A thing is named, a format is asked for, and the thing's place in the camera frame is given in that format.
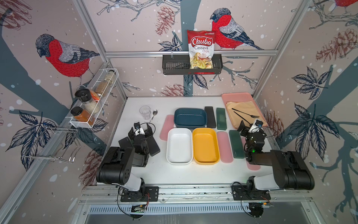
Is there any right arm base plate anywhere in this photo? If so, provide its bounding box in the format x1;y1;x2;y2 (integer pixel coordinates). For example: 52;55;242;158
231;182;271;201

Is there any white storage box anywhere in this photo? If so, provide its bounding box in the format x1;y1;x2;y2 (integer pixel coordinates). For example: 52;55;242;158
166;128;193;165

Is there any yellow storage box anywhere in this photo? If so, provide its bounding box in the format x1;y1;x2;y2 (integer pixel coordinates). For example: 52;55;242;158
193;127;220;165

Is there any black fork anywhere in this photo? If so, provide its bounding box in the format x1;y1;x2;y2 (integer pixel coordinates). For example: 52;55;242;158
231;108;260;119

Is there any metal spoon white handle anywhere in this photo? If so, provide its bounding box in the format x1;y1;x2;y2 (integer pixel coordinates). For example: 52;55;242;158
149;109;158;123

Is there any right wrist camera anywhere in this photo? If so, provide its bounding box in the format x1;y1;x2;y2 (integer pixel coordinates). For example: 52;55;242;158
249;119;263;133

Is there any aluminium front rail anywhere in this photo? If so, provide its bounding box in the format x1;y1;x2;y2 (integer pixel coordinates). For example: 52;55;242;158
78;183;314;205

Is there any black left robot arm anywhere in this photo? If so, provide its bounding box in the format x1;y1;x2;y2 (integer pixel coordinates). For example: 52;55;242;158
96;122;156;197

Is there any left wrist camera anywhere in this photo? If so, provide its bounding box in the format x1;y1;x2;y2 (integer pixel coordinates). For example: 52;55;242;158
134;122;141;136

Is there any tan spice jar rear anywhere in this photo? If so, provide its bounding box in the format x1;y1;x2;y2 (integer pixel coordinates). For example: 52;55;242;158
95;70;116;96

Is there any black lid spice grinder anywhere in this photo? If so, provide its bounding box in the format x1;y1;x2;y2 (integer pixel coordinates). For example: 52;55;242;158
75;88;100;114

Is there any clear drinking glass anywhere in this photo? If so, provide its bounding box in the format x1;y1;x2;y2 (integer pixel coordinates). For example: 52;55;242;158
139;105;152;120

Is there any black wall basket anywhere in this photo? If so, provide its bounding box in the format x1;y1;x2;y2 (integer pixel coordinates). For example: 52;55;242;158
162;54;223;76

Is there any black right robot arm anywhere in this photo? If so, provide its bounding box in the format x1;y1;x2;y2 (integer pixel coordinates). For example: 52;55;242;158
237;119;315;191

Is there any black spoon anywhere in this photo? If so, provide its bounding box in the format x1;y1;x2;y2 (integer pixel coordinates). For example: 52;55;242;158
234;111;252;125

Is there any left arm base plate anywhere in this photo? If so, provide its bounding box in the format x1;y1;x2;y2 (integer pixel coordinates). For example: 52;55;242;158
119;186;159;202

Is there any black pencil case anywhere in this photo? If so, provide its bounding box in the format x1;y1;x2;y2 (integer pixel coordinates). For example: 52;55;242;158
118;137;133;149
146;136;160;157
204;106;216;128

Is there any tan cloth mat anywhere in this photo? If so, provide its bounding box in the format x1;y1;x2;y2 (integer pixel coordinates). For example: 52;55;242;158
226;101;268;129

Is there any orange spice jar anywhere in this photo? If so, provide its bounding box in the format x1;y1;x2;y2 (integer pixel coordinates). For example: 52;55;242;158
70;106;94;124

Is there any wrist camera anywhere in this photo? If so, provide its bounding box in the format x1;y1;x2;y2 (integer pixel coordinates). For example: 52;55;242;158
249;119;263;133
134;122;141;136

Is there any dark teal storage box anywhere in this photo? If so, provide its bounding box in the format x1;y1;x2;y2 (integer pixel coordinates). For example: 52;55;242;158
174;108;207;129

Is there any white wire spice rack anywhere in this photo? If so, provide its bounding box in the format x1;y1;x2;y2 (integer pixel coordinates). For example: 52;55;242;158
70;68;118;132

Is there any green pencil case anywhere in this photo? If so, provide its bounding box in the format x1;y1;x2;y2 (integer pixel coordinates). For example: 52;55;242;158
216;108;227;131
229;130;245;159

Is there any pink tray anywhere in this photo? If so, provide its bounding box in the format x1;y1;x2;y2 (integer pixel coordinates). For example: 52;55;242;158
222;92;262;113

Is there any red cassava chips bag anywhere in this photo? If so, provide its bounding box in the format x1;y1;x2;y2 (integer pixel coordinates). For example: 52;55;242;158
187;30;216;69

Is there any metal wire hanger rack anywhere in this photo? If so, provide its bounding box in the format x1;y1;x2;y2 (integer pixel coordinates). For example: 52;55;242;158
21;126;82;163

